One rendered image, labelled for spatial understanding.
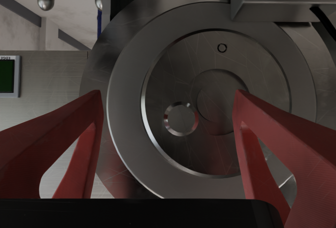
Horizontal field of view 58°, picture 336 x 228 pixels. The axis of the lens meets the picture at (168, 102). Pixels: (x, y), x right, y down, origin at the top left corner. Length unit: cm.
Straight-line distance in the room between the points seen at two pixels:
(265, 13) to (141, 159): 10
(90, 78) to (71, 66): 36
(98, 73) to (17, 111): 39
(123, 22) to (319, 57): 11
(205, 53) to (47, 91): 41
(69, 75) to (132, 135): 37
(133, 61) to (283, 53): 8
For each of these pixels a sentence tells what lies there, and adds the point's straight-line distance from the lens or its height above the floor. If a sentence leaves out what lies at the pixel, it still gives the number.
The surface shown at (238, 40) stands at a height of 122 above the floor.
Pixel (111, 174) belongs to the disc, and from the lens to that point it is 17.
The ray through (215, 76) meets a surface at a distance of 16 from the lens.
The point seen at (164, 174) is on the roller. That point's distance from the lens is 17.
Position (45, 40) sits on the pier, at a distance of 396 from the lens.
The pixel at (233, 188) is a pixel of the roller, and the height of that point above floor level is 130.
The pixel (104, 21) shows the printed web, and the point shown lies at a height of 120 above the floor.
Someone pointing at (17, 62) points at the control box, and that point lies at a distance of 56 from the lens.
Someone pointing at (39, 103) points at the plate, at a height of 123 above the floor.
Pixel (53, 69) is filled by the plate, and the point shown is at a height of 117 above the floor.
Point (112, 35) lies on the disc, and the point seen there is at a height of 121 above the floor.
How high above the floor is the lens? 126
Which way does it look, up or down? 4 degrees down
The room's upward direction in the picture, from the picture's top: 180 degrees counter-clockwise
